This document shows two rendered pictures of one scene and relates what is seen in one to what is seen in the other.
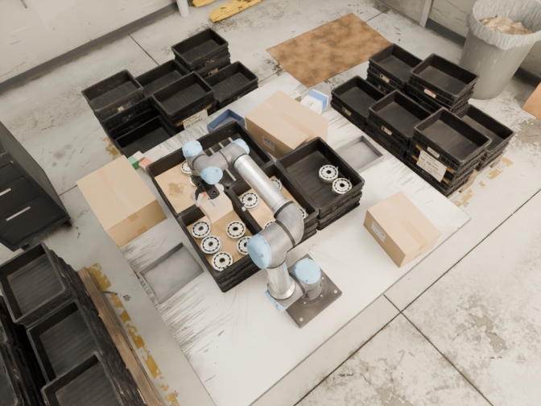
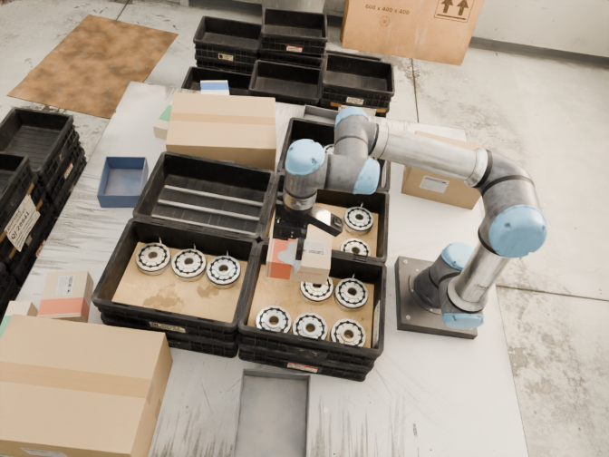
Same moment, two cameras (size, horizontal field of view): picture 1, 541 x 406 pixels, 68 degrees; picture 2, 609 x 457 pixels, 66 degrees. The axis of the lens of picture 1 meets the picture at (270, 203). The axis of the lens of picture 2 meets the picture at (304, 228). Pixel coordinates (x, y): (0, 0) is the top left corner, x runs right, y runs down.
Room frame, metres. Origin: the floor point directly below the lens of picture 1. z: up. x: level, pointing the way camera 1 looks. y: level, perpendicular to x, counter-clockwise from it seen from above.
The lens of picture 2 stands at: (0.74, 0.89, 2.09)
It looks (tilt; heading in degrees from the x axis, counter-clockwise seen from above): 52 degrees down; 298
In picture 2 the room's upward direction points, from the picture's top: 10 degrees clockwise
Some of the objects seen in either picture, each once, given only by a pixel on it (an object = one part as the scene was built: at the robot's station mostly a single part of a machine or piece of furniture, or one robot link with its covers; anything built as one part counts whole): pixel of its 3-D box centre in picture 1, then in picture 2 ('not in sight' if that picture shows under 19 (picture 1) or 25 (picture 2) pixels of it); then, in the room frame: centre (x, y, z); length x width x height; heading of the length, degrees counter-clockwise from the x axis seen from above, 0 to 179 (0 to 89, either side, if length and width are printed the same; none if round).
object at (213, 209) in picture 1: (212, 200); (298, 254); (1.06, 0.27, 1.08); 0.16 x 0.12 x 0.07; 31
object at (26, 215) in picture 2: (196, 122); (24, 221); (2.28, 0.49, 0.41); 0.31 x 0.02 x 0.16; 121
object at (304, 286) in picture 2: (235, 229); (316, 286); (1.02, 0.19, 0.86); 0.10 x 0.10 x 0.01
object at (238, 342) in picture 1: (269, 231); (275, 288); (1.27, 0.03, 0.35); 1.60 x 1.60 x 0.70; 31
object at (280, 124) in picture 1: (286, 130); (224, 139); (1.71, -0.15, 0.80); 0.40 x 0.30 x 0.20; 39
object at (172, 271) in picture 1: (171, 271); (272, 422); (0.90, 0.56, 0.73); 0.27 x 0.20 x 0.05; 123
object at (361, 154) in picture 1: (355, 157); (320, 131); (1.49, -0.54, 0.73); 0.27 x 0.20 x 0.05; 115
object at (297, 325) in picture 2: (210, 244); (310, 328); (0.96, 0.32, 0.86); 0.10 x 0.10 x 0.01
